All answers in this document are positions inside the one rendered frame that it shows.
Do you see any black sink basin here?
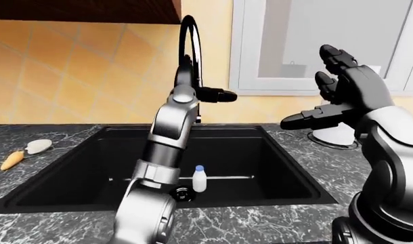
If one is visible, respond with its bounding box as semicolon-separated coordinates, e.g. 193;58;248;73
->
0;123;339;215

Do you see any white bottle with blue cap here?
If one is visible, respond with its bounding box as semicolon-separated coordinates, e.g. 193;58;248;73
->
192;165;208;193

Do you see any grey window frame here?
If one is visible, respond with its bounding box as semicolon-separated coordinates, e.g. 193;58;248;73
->
229;0;413;97

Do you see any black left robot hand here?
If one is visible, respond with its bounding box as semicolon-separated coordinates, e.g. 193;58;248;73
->
173;54;238;104

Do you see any black sink drain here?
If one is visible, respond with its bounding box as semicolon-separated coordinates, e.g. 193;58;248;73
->
169;185;196;202

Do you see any black arched sink faucet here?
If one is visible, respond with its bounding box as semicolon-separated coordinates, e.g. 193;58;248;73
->
174;14;204;124

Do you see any silver rod in sink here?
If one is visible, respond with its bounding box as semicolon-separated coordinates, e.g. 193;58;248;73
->
108;175;255;182

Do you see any brown wooden wall cabinet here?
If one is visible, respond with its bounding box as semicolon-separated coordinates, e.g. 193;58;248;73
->
0;0;183;26

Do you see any white garlic bulb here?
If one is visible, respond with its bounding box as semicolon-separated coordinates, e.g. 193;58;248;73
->
24;138;53;155

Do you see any white appliance with round base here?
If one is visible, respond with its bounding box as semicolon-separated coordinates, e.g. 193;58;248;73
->
307;123;360;150

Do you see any grey bucket with handle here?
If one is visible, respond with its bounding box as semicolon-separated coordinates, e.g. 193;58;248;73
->
280;60;308;77

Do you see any orange carrot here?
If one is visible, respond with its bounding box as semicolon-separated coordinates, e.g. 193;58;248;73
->
0;150;26;171

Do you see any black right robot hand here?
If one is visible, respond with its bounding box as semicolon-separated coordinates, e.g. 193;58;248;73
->
280;44;396;130

